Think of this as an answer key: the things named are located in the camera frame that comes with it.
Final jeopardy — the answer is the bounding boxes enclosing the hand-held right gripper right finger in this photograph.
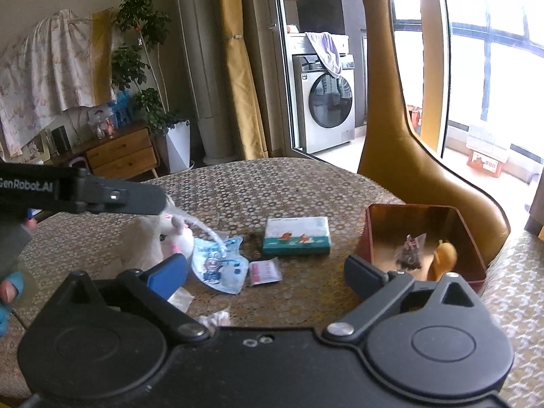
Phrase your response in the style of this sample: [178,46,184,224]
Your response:
[322,254,483,344]

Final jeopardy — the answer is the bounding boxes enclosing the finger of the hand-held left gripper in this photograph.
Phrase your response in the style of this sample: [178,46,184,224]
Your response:
[57,167,168,218]

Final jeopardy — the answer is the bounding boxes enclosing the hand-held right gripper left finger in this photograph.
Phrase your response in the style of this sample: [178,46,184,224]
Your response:
[64,254,211,346]

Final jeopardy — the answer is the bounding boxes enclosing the clear plastic bag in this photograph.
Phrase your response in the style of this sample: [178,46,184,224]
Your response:
[100,195,222,313]

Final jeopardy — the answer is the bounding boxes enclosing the red box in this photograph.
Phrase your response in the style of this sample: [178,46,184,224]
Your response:
[354,203,488,293]

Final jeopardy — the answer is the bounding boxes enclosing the white plush rabbit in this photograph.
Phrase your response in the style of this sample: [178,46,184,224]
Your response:
[102,198,196,281]

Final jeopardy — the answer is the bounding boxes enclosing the blue printed plastic package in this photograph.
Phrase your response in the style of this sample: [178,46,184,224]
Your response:
[190,235,251,295]

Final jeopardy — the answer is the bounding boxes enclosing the person's left hand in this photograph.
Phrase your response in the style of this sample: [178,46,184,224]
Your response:
[0,269,38,337]

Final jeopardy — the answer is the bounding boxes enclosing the wooden drawer cabinet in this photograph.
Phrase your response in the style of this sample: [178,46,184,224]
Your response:
[55,122,161,181]

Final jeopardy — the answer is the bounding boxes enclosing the small clear trinket packet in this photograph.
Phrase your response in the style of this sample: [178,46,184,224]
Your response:
[393,234,428,271]

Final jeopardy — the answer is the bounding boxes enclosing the black speaker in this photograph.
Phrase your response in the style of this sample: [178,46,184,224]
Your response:
[51,126,72,154]

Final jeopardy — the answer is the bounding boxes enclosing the teal and white tissue pack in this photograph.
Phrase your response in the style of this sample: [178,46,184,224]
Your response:
[261,216,332,257]

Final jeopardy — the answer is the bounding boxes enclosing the white plant pot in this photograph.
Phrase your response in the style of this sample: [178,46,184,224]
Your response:
[164,120,193,173]

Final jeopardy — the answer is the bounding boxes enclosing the yellow toy figure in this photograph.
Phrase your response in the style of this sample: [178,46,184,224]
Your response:
[427,240,459,282]

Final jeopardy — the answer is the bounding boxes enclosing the blue packs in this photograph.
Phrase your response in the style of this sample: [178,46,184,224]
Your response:
[111,90,137,127]

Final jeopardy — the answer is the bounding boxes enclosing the small pink packet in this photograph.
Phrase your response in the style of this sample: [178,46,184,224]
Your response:
[248,257,283,287]

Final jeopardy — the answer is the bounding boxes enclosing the floral cloth cover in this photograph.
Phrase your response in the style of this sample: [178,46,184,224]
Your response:
[0,8,112,158]

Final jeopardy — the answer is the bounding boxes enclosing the gold patterned tablecloth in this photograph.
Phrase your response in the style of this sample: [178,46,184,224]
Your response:
[0,157,544,408]

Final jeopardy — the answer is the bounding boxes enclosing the yellow fabric panel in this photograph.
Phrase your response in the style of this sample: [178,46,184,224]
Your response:
[91,7,116,107]

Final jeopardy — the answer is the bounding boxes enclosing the white standing air conditioner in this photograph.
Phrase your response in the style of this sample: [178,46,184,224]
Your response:
[170,0,239,166]

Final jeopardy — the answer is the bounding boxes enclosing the orange cardboard box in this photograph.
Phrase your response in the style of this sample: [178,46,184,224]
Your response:
[466,125,511,178]

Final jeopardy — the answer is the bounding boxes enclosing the white washing machine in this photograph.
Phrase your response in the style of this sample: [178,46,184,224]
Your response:
[292,53,356,154]

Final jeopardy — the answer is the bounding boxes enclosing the yellow curtain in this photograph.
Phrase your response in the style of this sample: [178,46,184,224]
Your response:
[216,0,269,161]

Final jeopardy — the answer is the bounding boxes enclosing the green potted plant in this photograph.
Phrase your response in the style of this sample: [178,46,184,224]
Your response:
[109,0,190,137]

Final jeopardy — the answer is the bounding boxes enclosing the purple cloth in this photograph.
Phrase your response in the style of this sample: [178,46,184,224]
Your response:
[305,31,344,79]

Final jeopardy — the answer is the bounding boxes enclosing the black cable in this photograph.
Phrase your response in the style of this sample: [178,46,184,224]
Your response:
[10,307,31,331]

